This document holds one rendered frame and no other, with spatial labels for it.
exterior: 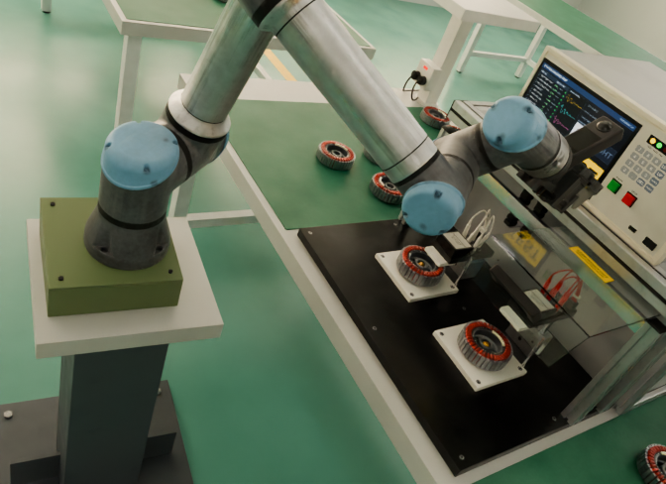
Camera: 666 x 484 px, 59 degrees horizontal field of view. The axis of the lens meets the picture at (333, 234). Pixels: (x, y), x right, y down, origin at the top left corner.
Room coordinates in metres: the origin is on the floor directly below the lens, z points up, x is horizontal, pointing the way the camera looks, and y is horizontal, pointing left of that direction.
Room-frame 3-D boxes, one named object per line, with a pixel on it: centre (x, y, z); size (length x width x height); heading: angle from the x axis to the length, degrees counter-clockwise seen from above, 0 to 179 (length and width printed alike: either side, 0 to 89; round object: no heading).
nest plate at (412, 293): (1.12, -0.22, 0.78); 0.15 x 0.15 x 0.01; 43
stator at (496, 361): (0.94, -0.38, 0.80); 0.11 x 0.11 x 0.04
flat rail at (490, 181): (1.09, -0.37, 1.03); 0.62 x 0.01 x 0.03; 43
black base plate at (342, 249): (1.04, -0.31, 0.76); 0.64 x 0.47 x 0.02; 43
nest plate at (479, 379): (0.94, -0.38, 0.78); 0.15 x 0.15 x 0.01; 43
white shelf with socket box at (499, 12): (2.09, -0.11, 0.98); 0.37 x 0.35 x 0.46; 43
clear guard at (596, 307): (0.90, -0.43, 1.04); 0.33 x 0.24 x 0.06; 133
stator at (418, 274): (1.12, -0.22, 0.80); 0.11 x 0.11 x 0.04
